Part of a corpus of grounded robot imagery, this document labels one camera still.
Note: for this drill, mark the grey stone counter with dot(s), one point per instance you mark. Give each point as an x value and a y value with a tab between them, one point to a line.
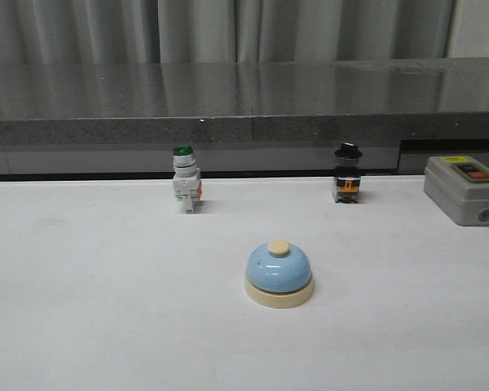
243	120

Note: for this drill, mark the grey on-off switch box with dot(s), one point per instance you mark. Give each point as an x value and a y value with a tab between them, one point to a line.
459	186

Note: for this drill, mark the green-capped white push button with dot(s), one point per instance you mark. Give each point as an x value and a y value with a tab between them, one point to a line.
187	183

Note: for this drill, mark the blue and cream desk bell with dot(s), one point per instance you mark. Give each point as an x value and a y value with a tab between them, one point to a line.
278	275

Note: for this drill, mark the grey curtain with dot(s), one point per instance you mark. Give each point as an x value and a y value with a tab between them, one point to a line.
176	32

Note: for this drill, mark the black selector switch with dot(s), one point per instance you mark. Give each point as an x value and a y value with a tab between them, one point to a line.
346	182

